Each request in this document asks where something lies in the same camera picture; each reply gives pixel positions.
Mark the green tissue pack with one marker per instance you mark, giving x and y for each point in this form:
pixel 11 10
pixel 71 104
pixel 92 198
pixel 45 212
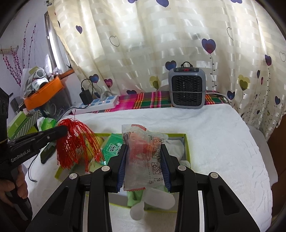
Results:
pixel 45 123

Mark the person left hand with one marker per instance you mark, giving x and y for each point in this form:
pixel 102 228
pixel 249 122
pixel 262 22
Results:
pixel 7 186

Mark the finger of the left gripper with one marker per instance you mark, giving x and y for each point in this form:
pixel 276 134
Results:
pixel 51 134

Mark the white green baby socks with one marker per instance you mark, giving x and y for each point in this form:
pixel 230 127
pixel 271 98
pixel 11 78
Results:
pixel 157 198

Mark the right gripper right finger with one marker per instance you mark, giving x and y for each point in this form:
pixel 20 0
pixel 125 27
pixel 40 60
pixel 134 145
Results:
pixel 223 211

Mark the white towel mat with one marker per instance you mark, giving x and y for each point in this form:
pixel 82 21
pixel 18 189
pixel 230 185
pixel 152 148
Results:
pixel 219 141

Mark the black charger adapter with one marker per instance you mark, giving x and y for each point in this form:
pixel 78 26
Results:
pixel 86 96

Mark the green tea packet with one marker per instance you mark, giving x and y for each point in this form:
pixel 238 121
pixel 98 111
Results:
pixel 111 147

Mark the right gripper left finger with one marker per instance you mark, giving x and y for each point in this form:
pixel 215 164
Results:
pixel 63 211

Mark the heart pattern curtain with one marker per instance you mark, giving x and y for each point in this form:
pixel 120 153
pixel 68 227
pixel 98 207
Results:
pixel 128 47

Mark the pink plaid cloth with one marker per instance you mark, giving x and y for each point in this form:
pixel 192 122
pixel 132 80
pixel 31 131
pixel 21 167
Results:
pixel 158 99

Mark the orange storage bin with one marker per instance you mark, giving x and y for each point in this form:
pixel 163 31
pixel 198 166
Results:
pixel 44 94

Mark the wooden cabinet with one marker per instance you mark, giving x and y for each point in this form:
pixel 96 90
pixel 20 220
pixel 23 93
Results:
pixel 276 144

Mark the large yellow sponge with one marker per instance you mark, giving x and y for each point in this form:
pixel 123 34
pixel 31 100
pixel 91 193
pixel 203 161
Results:
pixel 95 148

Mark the red tassel ornament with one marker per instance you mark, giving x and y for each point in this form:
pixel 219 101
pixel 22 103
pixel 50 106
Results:
pixel 73 148

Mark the lime green gift box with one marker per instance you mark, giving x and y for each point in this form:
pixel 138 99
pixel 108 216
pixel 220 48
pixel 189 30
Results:
pixel 22 125

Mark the white blue power strip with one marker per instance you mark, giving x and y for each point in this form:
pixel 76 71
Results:
pixel 97 105

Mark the light green cloth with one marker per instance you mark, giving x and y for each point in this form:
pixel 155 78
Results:
pixel 134 197

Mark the clear plastic snack bag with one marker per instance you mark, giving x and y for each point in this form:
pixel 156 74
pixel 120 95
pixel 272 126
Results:
pixel 143 160

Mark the lime green tray box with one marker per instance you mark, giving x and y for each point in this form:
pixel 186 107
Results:
pixel 120 198

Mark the grey small heater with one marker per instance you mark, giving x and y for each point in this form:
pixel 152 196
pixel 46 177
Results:
pixel 187 87

